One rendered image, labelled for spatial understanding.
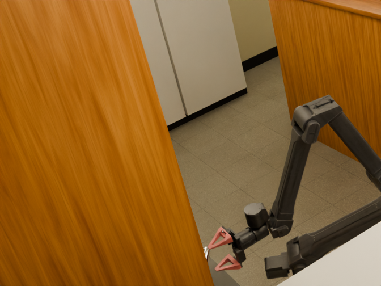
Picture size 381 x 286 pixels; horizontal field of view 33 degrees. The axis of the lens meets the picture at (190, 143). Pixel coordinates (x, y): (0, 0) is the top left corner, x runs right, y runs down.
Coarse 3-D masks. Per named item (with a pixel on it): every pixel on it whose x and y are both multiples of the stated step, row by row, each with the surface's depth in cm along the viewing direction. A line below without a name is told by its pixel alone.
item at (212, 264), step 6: (210, 258) 242; (210, 264) 239; (216, 264) 238; (210, 270) 236; (216, 276) 233; (222, 276) 232; (228, 276) 231; (216, 282) 230; (222, 282) 229; (228, 282) 228; (234, 282) 228
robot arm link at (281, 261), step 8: (272, 256) 178; (280, 256) 177; (272, 264) 177; (280, 264) 176; (288, 264) 176; (296, 264) 170; (304, 264) 170; (272, 272) 178; (280, 272) 178; (296, 272) 172
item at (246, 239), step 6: (228, 228) 206; (246, 228) 208; (234, 234) 204; (240, 234) 206; (246, 234) 206; (252, 234) 206; (234, 240) 207; (240, 240) 202; (246, 240) 205; (252, 240) 206; (234, 246) 205; (240, 246) 204; (246, 246) 205; (234, 252) 211
